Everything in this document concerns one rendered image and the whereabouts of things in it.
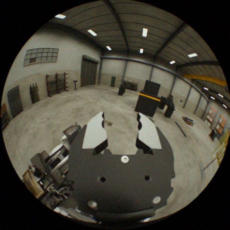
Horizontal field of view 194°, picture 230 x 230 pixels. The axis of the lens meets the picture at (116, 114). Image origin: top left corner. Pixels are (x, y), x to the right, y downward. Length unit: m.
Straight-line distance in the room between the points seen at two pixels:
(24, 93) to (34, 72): 1.75
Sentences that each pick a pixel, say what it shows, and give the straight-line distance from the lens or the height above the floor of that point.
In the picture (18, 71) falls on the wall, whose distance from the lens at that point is 7.43.
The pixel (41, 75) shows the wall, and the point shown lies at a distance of 7.59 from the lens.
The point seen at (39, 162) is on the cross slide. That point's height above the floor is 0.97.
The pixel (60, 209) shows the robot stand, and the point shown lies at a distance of 0.67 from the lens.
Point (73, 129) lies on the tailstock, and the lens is 0.77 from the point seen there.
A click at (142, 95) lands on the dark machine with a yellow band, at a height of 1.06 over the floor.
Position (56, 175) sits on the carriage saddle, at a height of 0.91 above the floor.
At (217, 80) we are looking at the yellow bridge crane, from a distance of 11.19.
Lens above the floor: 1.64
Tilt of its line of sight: 30 degrees down
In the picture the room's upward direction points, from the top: 10 degrees clockwise
